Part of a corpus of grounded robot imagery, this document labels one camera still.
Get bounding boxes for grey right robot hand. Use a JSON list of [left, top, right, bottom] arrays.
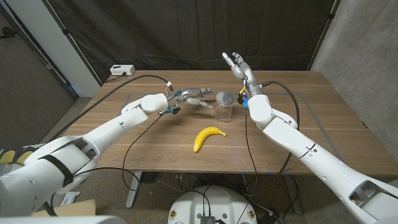
[[221, 51, 264, 97]]

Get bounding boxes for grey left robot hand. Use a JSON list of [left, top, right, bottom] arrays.
[[169, 87, 216, 110]]

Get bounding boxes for clear glass jar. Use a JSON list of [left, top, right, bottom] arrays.
[[213, 91, 235, 124]]

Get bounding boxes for yellow banana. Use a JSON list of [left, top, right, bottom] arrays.
[[193, 126, 228, 154]]

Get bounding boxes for black backdrop curtain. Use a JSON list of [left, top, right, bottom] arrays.
[[46, 0, 340, 84]]

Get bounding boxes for white power strip box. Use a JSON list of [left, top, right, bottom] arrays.
[[109, 64, 136, 77]]

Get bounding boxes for black backdrop stand pole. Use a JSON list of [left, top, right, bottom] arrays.
[[41, 0, 104, 87], [307, 0, 342, 72]]

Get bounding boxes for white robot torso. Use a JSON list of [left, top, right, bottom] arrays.
[[167, 185, 259, 224]]

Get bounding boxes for white table leg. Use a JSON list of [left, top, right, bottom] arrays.
[[125, 170, 144, 209]]

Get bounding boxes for black power brick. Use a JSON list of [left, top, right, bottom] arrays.
[[257, 207, 287, 224]]

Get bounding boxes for cardboard sheet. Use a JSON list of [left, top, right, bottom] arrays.
[[30, 198, 97, 218]]

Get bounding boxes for yellow black padded object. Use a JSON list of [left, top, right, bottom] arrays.
[[0, 146, 40, 166]]

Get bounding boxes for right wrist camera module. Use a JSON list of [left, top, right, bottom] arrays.
[[237, 86, 250, 110]]

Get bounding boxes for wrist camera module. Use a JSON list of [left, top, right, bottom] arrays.
[[157, 105, 182, 117], [237, 86, 250, 110]]

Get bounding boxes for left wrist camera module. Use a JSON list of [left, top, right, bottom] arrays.
[[157, 105, 182, 117]]

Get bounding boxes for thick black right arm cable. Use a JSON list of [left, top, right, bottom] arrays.
[[262, 80, 301, 179]]

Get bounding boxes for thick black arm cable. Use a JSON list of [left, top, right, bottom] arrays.
[[49, 73, 172, 141], [262, 80, 301, 179]]

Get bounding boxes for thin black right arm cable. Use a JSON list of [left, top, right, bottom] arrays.
[[244, 108, 259, 188]]

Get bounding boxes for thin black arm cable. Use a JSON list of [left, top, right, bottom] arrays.
[[72, 114, 163, 192], [244, 108, 259, 188]]

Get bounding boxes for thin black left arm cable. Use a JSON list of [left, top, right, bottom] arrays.
[[72, 114, 163, 192]]

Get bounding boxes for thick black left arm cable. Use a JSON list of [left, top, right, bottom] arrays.
[[49, 73, 172, 141]]

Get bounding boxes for black door handle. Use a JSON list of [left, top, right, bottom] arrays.
[[0, 27, 19, 40]]

